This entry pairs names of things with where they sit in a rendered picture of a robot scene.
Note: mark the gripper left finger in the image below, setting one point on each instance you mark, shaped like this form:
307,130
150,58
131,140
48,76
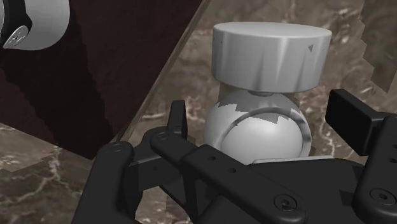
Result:
217,173

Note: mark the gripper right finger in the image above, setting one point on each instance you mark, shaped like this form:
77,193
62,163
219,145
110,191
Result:
377,161

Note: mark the dark robot stand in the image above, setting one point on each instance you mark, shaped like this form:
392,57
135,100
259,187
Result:
102,71

